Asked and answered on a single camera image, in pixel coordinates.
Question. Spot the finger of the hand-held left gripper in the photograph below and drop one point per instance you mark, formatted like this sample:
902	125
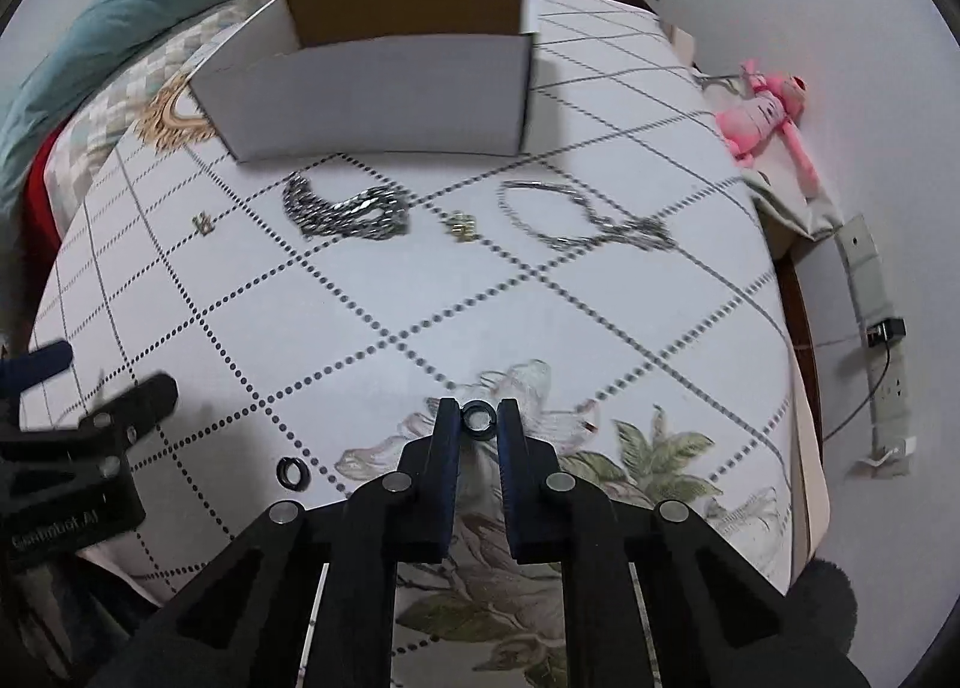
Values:
139	404
39	361

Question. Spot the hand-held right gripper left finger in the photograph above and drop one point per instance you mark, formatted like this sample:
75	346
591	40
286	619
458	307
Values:
448	463

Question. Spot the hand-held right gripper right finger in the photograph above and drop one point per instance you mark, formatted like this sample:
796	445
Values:
510	463

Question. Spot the white cardboard box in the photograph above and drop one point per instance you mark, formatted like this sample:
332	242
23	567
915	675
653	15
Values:
390	84

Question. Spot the white grid-pattern bed sheet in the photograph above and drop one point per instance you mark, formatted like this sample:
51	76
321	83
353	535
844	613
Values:
465	313

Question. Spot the red cloth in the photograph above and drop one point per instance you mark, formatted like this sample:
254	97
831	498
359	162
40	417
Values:
39	185

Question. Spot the small gold pendant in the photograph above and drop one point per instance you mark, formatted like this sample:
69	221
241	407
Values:
202	223

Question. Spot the small gold earring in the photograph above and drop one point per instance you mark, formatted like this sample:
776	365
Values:
463	226

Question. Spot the beige checked pillow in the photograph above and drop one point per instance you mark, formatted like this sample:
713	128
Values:
120	84

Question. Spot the black fuzzy cloth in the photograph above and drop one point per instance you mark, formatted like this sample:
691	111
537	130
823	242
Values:
825	609

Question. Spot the teal duvet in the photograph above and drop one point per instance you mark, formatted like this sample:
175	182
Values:
142	12

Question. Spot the beige cloth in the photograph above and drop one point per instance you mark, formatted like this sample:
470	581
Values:
787	208

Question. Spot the grey power strip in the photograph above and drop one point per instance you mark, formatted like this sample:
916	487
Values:
874	316

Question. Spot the black plug adapter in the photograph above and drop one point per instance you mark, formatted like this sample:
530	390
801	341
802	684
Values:
886	331

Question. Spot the pink plush toy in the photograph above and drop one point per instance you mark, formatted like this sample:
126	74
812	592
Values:
761	114

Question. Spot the wooden bed frame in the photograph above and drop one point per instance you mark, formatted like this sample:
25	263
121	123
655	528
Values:
799	328

